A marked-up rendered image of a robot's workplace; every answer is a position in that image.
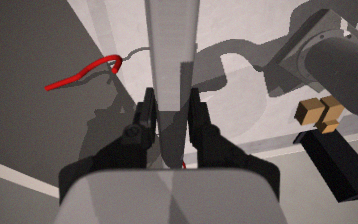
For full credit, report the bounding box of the tan cardboard box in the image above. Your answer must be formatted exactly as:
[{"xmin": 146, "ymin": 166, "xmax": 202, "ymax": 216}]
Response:
[
  {"xmin": 294, "ymin": 98, "xmax": 325, "ymax": 126},
  {"xmin": 319, "ymin": 95, "xmax": 345, "ymax": 122},
  {"xmin": 315, "ymin": 119, "xmax": 339, "ymax": 134}
]

